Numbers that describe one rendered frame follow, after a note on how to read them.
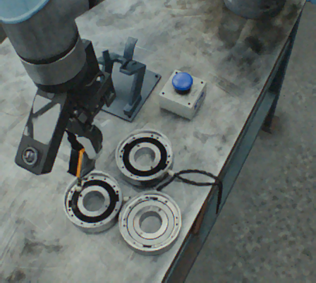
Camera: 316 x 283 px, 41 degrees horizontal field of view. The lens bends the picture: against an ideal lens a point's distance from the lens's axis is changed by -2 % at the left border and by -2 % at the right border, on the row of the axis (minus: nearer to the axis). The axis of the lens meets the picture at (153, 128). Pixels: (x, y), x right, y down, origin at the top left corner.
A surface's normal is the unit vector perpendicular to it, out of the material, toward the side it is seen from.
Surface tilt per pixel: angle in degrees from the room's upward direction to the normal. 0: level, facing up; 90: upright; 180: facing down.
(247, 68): 0
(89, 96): 0
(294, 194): 0
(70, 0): 77
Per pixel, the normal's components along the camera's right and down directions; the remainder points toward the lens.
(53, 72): 0.27, 0.81
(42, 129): -0.31, -0.02
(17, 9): -0.01, 0.83
